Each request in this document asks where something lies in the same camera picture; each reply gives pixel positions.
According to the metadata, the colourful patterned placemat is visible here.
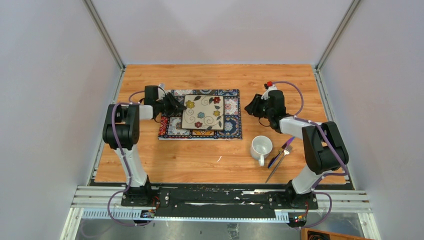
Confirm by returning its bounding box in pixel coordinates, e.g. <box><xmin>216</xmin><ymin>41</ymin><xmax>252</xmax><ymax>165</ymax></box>
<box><xmin>158</xmin><ymin>89</ymin><xmax>243</xmax><ymax>140</ymax></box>

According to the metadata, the aluminium frame rail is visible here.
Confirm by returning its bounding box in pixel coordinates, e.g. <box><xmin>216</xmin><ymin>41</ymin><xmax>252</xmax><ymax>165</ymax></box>
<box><xmin>71</xmin><ymin>186</ymin><xmax>372</xmax><ymax>223</ymax></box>

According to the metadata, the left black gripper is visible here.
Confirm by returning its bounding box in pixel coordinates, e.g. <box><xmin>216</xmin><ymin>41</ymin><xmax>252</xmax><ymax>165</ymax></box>
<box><xmin>155</xmin><ymin>92</ymin><xmax>187</xmax><ymax>117</ymax></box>

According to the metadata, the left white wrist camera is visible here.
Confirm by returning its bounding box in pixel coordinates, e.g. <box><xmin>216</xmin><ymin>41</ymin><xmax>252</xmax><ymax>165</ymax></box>
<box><xmin>157</xmin><ymin>83</ymin><xmax>167</xmax><ymax>100</ymax></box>

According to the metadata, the orange wooden box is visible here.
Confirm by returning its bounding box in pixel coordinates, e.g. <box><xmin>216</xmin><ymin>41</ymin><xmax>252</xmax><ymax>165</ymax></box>
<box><xmin>300</xmin><ymin>228</ymin><xmax>367</xmax><ymax>240</ymax></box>

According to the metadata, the white mug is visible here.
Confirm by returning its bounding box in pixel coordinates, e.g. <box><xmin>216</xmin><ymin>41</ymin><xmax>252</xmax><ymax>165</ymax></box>
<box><xmin>250</xmin><ymin>135</ymin><xmax>273</xmax><ymax>167</ymax></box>

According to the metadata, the silver fork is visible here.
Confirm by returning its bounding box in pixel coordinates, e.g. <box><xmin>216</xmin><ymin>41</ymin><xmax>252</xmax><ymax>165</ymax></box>
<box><xmin>265</xmin><ymin>145</ymin><xmax>293</xmax><ymax>183</ymax></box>

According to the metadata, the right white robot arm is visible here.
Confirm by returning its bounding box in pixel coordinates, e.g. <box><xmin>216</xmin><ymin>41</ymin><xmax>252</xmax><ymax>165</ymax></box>
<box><xmin>244</xmin><ymin>90</ymin><xmax>349</xmax><ymax>209</ymax></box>

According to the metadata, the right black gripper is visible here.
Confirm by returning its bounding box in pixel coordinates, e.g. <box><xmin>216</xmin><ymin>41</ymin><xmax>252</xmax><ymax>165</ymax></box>
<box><xmin>244</xmin><ymin>94</ymin><xmax>274</xmax><ymax>119</ymax></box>

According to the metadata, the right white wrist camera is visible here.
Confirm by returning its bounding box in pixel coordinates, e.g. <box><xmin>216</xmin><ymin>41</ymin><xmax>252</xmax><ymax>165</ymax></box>
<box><xmin>261</xmin><ymin>83</ymin><xmax>277</xmax><ymax>100</ymax></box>

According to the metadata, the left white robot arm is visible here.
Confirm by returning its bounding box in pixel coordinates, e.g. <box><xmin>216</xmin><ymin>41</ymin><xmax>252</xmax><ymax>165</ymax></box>
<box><xmin>102</xmin><ymin>85</ymin><xmax>187</xmax><ymax>207</ymax></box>

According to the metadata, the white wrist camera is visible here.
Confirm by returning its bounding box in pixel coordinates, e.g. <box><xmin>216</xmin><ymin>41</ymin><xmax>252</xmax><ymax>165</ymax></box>
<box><xmin>261</xmin><ymin>83</ymin><xmax>277</xmax><ymax>100</ymax></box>
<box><xmin>157</xmin><ymin>83</ymin><xmax>167</xmax><ymax>100</ymax></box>

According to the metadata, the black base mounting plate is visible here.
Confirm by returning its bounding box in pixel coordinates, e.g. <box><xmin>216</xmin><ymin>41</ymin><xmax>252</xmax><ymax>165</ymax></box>
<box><xmin>121</xmin><ymin>183</ymin><xmax>318</xmax><ymax>219</ymax></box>

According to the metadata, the purple handled knife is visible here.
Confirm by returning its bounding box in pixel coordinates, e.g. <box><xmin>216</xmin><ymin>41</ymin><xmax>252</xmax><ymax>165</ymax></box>
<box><xmin>267</xmin><ymin>136</ymin><xmax>296</xmax><ymax>169</ymax></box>

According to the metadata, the square floral plate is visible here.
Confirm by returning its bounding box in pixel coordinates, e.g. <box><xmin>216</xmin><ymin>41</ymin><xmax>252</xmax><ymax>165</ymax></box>
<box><xmin>181</xmin><ymin>94</ymin><xmax>225</xmax><ymax>131</ymax></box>

